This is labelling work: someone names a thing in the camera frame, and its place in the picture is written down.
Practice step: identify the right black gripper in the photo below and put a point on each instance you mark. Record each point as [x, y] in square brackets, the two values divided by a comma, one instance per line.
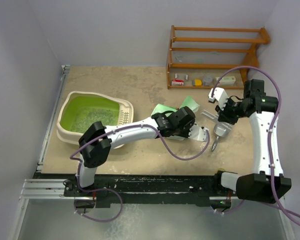
[223, 115]

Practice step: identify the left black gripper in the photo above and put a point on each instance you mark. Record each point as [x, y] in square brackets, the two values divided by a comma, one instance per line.
[186, 135]

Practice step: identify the white bag clip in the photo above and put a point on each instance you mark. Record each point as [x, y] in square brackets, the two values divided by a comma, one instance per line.
[210, 116]

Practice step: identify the silver metal scoop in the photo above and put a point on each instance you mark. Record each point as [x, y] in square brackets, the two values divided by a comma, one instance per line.
[221, 130]

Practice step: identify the green cat litter bag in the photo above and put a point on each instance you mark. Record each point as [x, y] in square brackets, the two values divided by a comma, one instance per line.
[187, 105]

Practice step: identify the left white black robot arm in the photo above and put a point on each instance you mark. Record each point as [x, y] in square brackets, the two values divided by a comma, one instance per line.
[98, 139]

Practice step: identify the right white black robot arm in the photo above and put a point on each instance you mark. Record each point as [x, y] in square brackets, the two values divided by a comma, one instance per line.
[267, 182]

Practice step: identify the green white carton box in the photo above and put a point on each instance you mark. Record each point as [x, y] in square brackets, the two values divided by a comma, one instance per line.
[227, 81]

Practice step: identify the red white small box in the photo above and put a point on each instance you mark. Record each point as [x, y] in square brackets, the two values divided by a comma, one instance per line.
[177, 82]

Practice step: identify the beige litter box green liner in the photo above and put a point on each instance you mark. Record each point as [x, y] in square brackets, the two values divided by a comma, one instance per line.
[81, 109]

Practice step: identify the clear plastic cup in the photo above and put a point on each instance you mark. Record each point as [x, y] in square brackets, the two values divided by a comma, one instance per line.
[207, 80]

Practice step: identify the yellow grey tape measure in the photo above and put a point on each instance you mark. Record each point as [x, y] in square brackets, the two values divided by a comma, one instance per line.
[197, 83]

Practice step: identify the wooden shoe rack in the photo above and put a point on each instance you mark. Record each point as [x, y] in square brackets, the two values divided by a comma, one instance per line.
[262, 38]

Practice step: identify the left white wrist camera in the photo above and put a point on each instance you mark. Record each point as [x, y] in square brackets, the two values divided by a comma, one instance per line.
[198, 133]

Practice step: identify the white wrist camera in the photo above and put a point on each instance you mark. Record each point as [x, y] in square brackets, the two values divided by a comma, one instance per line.
[218, 95]
[198, 133]

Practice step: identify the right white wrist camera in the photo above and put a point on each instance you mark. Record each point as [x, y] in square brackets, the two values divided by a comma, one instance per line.
[218, 95]

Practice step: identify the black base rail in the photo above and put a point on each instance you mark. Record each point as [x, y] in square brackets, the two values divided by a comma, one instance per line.
[108, 189]

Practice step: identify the aluminium frame rail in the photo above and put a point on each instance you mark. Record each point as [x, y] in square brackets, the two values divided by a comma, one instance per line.
[43, 189]

